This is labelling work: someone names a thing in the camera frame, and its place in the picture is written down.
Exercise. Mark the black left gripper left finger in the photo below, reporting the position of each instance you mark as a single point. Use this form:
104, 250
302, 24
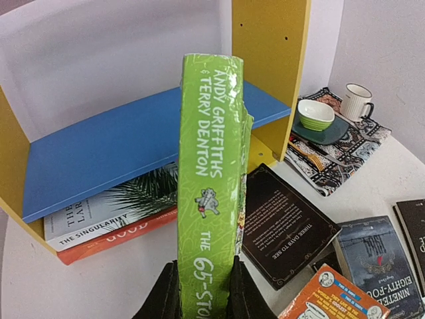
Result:
163, 301

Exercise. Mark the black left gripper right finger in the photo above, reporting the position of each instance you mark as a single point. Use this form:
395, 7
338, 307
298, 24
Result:
245, 299

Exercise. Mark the orange cartoon paperback book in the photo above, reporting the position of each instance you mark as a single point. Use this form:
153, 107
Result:
330, 295

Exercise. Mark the white Singularity palm book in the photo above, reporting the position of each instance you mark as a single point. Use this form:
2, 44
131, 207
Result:
110, 210

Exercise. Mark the large orange Good Morning book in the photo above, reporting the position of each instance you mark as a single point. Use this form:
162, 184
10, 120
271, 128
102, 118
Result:
117, 237

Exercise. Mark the green cartoon paperback book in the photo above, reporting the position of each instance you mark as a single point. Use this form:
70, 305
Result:
214, 141

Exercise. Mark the black paperback barcode book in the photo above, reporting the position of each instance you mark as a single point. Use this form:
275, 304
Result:
283, 231

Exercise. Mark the Nineteen Eighty-Four book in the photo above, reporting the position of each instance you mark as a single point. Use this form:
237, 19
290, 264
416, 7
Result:
371, 256

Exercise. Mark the patterned cloth mat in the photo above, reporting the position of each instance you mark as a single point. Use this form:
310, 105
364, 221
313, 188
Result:
360, 142

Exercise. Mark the black Moon and Sixpence book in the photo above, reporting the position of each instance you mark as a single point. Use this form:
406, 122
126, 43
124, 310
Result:
410, 215

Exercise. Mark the green white bowl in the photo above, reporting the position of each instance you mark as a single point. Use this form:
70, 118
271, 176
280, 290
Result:
314, 115

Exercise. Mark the white mug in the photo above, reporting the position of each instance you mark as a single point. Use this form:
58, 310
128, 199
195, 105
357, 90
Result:
356, 104

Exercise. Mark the yellow pink blue bookshelf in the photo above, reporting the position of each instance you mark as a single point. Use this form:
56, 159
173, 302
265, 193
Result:
91, 90

